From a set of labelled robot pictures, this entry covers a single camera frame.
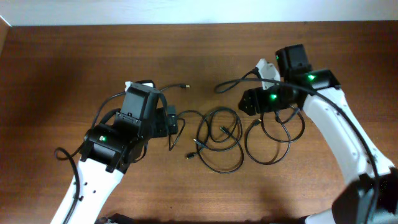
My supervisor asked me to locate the black micro USB cable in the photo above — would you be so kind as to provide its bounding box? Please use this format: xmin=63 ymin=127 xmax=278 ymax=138
xmin=160 ymin=83 xmax=206 ymax=152

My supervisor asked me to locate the black USB-A cable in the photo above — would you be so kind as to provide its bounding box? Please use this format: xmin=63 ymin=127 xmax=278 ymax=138
xmin=185 ymin=107 xmax=245 ymax=174

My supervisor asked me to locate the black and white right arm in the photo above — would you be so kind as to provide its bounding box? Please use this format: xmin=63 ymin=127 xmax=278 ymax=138
xmin=238 ymin=44 xmax=397 ymax=223

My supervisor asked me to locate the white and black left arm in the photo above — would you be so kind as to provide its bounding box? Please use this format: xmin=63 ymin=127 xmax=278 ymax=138
xmin=52 ymin=80 xmax=178 ymax=223

